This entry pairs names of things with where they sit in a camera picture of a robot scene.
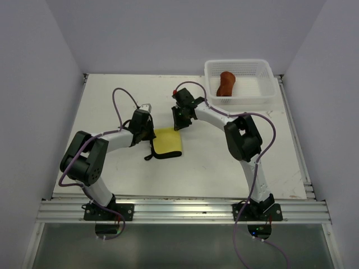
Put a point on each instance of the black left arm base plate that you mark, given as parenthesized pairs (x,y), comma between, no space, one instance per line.
(95,213)

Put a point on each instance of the aluminium right side rail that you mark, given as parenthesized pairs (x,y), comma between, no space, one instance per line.
(309,190)

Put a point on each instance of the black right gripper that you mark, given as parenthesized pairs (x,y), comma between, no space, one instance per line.
(179,124)

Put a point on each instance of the aluminium table edge rail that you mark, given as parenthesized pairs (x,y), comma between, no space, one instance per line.
(185,211)

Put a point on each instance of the yellow microfiber towel black trim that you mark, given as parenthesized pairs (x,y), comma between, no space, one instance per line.
(167,144)

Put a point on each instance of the white perforated plastic basket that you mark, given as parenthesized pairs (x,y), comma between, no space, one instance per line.
(254,83)

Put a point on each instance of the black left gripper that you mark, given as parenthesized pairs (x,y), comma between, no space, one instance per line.
(151,135)

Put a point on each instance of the brown microfiber towel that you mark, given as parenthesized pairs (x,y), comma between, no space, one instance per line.
(227,82)

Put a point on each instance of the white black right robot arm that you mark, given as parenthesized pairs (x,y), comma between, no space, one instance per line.
(243,141)

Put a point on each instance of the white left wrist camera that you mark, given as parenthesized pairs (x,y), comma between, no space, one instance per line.
(146,107)

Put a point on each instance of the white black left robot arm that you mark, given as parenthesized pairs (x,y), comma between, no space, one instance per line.
(83,162)

